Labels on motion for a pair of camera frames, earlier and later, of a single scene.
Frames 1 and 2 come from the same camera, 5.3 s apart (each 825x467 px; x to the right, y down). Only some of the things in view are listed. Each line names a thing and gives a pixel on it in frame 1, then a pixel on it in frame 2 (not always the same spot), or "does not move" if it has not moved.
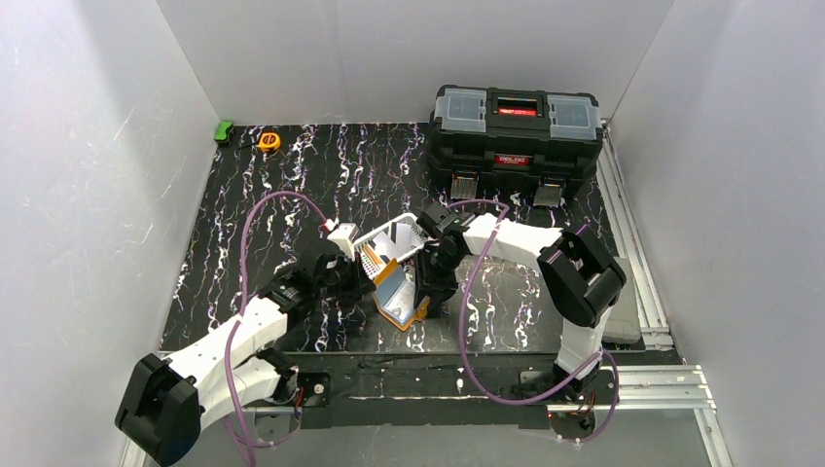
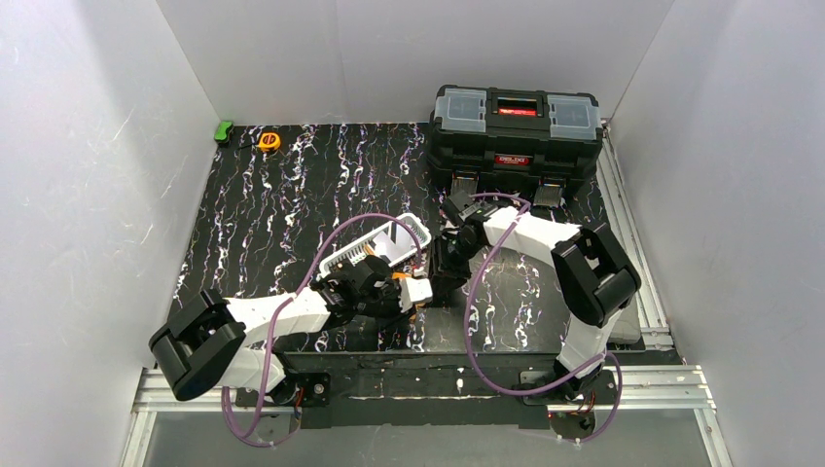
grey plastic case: x=622 y=320 does not move
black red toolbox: x=547 y=139 does not move
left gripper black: x=356 y=279 -> x=392 y=294
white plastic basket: x=398 y=239 does not move
